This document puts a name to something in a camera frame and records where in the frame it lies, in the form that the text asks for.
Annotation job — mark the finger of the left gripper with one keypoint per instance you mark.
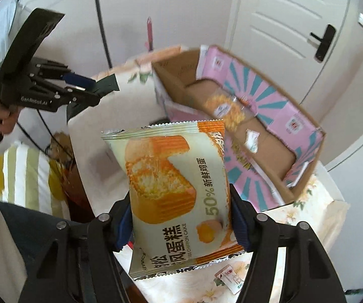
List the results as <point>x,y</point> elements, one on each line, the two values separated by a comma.
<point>71,75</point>
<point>72,95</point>

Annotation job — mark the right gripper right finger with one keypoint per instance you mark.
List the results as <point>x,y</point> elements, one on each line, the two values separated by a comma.
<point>294,252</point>

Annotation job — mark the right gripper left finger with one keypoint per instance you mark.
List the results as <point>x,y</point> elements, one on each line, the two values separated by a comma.
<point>78,263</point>

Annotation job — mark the chiffon cake packet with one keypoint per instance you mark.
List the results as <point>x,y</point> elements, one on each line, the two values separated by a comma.
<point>179,195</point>

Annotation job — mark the small white candy bar packet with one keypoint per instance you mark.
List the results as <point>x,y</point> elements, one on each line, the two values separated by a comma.
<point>252,140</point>

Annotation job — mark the yellow noodle snack bag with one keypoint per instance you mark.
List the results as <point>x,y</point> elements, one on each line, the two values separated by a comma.
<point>227,107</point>

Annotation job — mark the floral tablecloth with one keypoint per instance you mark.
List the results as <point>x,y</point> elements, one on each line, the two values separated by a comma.
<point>136,106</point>

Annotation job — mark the striped pillow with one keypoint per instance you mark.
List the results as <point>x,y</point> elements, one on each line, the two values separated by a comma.
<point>30,179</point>

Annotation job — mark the pink cardboard box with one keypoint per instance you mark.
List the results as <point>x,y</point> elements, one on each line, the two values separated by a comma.
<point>272,144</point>

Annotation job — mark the white door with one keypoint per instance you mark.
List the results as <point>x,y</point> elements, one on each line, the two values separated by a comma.
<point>274,37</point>

